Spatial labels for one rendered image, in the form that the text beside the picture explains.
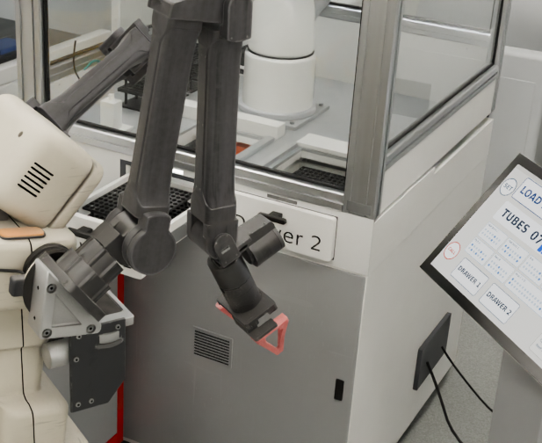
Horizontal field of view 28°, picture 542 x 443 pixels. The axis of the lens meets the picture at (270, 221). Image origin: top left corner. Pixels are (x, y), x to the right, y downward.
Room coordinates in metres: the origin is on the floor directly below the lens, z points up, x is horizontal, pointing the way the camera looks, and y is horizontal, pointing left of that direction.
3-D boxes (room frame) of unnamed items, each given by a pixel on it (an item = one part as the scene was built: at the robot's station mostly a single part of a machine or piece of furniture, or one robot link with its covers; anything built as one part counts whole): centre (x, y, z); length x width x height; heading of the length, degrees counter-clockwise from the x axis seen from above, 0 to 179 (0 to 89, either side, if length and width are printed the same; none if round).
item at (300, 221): (2.36, -0.02, 0.87); 0.29 x 0.02 x 0.11; 64
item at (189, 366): (2.91, 0.01, 0.40); 1.03 x 0.95 x 0.80; 64
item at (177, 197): (2.39, 0.32, 0.87); 0.22 x 0.18 x 0.06; 154
